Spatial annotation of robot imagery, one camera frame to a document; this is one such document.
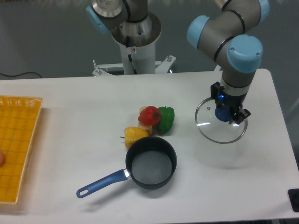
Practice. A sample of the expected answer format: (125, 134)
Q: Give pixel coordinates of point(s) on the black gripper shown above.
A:
(233, 103)

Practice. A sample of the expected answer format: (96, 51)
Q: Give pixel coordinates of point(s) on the glass lid with blue knob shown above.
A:
(222, 132)

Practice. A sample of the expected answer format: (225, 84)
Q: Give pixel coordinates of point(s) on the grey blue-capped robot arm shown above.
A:
(224, 40)

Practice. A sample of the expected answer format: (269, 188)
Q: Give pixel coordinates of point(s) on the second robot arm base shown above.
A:
(129, 21)

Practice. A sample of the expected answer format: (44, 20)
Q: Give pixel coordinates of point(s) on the green bell pepper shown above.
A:
(166, 121)

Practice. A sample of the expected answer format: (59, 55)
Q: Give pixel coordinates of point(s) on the red bell pepper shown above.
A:
(150, 116)

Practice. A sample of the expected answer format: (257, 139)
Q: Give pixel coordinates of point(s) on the yellow bell pepper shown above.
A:
(132, 134)

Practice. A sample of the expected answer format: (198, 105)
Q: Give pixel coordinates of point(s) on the black device at table edge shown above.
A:
(294, 199)

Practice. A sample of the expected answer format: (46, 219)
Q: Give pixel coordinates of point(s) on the yellow woven basket tray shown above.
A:
(18, 119)

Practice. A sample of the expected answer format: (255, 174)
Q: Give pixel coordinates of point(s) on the dark saucepan with blue handle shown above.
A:
(150, 163)

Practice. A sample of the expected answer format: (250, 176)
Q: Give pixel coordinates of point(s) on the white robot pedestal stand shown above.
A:
(136, 60)

